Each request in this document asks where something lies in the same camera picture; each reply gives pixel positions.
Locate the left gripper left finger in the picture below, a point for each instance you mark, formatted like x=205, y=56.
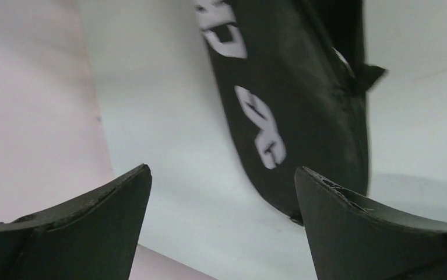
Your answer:
x=92, y=236

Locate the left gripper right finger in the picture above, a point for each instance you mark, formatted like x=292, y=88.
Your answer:
x=351, y=236

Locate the black racket bag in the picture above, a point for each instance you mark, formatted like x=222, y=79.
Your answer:
x=293, y=83

